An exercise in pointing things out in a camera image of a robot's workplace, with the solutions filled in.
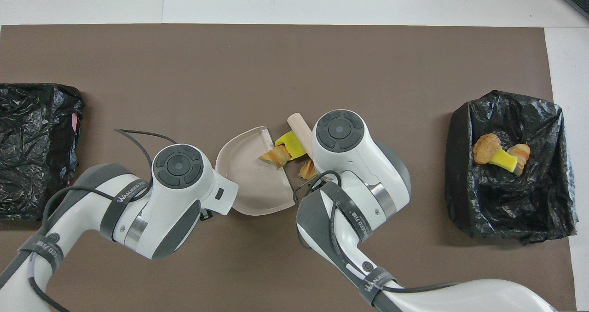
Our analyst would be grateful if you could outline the beige plastic dustpan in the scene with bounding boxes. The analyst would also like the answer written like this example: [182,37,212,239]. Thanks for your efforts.
[215,126,296,216]

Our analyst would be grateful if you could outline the striped croissant toy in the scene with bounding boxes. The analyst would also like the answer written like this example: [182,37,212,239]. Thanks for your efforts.
[259,145,293,169]
[508,144,531,177]

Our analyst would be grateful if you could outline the beige bread chunk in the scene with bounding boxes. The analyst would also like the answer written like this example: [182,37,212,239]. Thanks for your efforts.
[298,160,319,180]

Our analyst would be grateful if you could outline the beige hand brush black bristles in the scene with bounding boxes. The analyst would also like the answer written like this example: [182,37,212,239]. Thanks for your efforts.
[287,113,316,162]

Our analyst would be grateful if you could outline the brown bread roll toy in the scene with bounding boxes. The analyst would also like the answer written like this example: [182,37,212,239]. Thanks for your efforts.
[473,133,501,165]

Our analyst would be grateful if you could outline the green and yellow sponge piece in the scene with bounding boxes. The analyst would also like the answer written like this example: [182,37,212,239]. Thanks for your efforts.
[489,146,519,172]

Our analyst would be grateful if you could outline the flat black bagged bin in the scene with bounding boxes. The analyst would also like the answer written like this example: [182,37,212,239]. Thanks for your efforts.
[0,83,85,221]

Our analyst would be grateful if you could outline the deep black bagged bin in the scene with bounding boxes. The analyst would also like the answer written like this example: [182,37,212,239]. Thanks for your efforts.
[445,90,578,245]

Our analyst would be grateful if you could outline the brown table mat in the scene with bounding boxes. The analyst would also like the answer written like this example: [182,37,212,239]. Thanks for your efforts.
[0,24,577,312]

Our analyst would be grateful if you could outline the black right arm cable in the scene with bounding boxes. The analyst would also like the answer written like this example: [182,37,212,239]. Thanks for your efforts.
[292,169,461,295]

